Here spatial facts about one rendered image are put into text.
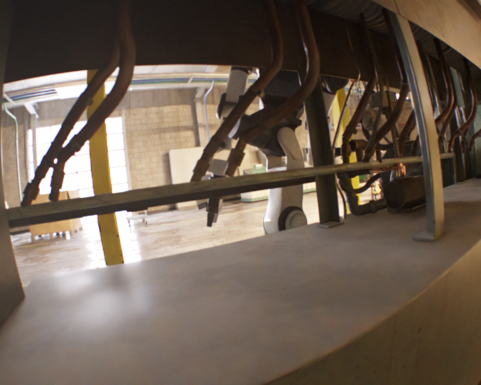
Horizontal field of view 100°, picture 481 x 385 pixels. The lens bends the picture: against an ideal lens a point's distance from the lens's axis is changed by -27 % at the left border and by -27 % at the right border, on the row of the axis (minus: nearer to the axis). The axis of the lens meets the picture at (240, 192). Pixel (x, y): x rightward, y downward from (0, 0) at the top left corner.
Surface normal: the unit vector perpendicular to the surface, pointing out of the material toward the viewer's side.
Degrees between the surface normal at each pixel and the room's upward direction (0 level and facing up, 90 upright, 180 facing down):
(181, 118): 90
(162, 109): 90
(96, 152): 90
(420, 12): 90
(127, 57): 107
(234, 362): 0
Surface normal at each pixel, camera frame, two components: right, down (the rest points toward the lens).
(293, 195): 0.47, -0.02
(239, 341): -0.13, -0.99
